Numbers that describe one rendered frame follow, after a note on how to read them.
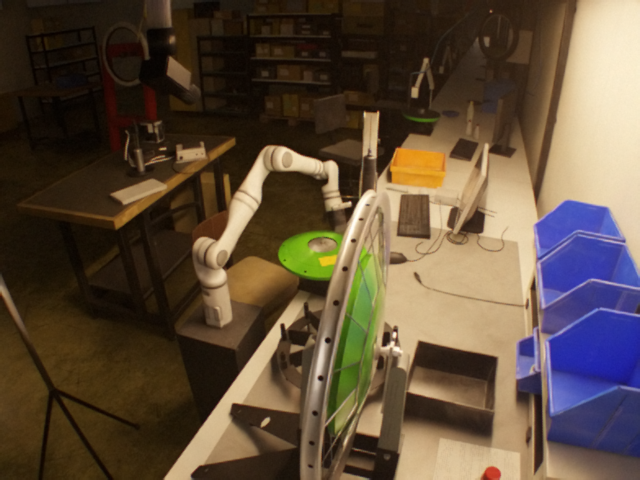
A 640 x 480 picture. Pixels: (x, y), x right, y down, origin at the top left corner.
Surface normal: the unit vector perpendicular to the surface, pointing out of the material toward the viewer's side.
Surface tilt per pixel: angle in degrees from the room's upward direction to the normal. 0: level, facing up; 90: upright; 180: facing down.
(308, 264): 21
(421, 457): 0
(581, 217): 88
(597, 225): 88
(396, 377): 90
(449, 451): 0
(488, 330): 0
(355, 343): 74
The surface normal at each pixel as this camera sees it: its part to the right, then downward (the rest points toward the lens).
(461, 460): 0.00, -0.86
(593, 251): -0.36, 0.43
